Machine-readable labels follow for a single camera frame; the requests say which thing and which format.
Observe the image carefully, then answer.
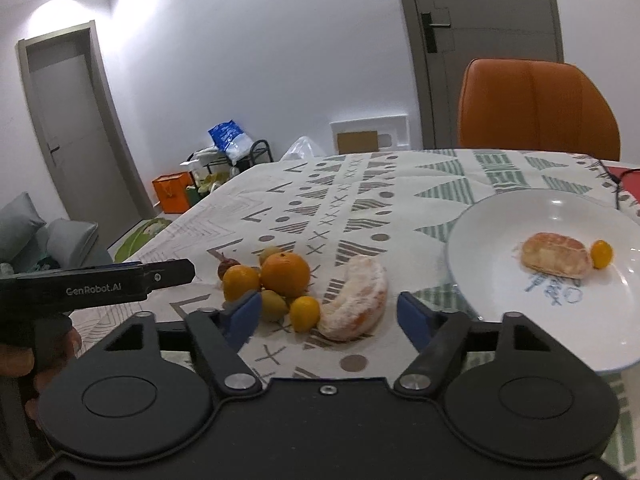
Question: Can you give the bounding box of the yellow kumquat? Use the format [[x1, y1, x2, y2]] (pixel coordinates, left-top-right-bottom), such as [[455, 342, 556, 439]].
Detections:
[[590, 239, 615, 270], [289, 295, 321, 333]]

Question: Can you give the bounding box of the white crumpled bag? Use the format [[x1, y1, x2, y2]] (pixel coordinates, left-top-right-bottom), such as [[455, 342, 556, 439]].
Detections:
[[181, 147, 232, 172]]

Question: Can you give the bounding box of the white plate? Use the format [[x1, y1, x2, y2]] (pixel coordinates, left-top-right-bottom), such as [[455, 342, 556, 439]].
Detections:
[[446, 189, 640, 372]]

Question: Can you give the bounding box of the peeled pomelo segment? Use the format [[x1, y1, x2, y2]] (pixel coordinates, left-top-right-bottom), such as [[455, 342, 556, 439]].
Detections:
[[317, 253, 390, 344]]

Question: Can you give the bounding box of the large orange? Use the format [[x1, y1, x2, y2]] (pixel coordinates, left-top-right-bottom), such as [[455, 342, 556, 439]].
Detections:
[[260, 252, 311, 299]]

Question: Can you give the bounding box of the black cable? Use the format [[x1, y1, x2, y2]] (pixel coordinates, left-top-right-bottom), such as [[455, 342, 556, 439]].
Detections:
[[591, 156, 640, 212]]

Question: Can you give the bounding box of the grey door with lock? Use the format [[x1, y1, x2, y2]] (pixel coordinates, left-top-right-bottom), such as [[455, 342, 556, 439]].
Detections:
[[392, 0, 569, 151]]

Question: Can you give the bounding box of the black door lock handle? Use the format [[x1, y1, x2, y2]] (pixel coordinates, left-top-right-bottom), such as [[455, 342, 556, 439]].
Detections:
[[421, 12, 454, 54]]

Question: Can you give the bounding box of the blue white plastic bag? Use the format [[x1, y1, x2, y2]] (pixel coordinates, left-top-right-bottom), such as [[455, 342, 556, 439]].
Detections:
[[208, 119, 254, 164]]

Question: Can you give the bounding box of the plain grey door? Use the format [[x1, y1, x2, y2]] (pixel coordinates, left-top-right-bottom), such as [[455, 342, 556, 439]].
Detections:
[[17, 19, 154, 222]]

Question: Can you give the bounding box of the red cartoon printed mat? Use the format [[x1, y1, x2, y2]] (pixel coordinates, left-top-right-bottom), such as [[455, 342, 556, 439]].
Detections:
[[606, 162, 640, 207]]

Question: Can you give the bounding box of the orange chair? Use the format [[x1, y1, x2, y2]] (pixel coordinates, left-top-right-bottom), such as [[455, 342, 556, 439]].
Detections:
[[457, 58, 622, 162]]

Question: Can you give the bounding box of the orange box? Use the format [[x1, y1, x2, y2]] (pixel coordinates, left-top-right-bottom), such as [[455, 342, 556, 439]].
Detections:
[[152, 172, 196, 211]]

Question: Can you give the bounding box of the green floor mat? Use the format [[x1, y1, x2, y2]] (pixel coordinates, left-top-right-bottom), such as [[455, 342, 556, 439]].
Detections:
[[114, 217, 174, 264]]

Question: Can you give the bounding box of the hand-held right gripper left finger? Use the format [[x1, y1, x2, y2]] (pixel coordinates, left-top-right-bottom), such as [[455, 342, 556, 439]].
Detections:
[[102, 291, 264, 397]]

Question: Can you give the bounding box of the white foam board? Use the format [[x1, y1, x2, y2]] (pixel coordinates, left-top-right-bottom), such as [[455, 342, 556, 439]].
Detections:
[[329, 114, 411, 154]]

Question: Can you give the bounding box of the brown cardboard piece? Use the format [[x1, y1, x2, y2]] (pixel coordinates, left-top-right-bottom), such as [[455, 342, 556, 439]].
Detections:
[[337, 130, 380, 153]]

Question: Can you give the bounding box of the dark red jujube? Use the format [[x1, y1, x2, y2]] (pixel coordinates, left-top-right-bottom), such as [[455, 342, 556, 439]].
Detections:
[[216, 255, 241, 281]]

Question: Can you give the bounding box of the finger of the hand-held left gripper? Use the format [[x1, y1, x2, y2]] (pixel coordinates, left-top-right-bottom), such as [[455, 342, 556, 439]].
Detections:
[[141, 258, 197, 295]]

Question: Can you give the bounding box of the peeled orange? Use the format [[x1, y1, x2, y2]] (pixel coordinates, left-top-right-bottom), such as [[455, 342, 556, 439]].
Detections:
[[519, 232, 593, 279]]

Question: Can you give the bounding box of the clear white plastic bag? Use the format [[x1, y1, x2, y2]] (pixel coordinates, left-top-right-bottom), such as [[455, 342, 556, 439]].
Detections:
[[278, 135, 326, 162]]

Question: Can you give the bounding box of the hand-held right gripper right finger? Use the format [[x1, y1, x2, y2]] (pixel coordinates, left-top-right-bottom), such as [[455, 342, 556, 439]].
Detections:
[[394, 291, 556, 397]]

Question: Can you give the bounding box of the small tangerine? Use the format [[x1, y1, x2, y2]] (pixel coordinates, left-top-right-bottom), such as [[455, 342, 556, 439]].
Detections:
[[222, 264, 262, 304]]

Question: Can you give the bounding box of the person's left hand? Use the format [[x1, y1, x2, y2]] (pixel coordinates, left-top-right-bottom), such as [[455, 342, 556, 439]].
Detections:
[[0, 327, 84, 415]]

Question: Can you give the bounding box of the black metal rack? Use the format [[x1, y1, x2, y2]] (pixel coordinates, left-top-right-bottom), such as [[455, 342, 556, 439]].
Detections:
[[182, 139, 274, 177]]

